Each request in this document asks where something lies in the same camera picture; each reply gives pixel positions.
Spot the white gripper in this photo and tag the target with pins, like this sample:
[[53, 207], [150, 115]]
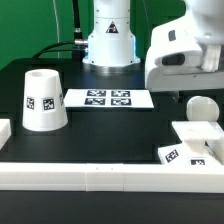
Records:
[[174, 62]]

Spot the white lamp bulb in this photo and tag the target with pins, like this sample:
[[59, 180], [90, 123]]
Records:
[[201, 108]]

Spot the white lamp base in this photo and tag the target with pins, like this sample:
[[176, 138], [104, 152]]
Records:
[[198, 140]]

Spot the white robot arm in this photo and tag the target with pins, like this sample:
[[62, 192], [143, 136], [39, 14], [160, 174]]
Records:
[[112, 46]]

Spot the white lamp shade cone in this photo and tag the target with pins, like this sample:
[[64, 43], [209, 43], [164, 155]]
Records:
[[43, 106]]

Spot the white right fence bar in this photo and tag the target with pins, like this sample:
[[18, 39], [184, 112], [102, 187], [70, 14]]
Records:
[[217, 146]]

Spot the white fence bar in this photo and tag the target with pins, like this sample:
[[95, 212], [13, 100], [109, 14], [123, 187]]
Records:
[[217, 146], [5, 131], [111, 177]]

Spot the white marker tag board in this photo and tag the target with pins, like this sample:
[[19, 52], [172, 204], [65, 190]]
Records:
[[102, 98]]

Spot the white front fence bar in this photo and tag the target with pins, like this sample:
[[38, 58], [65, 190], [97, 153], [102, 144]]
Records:
[[111, 177]]

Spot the white left fence bar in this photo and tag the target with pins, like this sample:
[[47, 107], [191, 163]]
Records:
[[5, 131]]

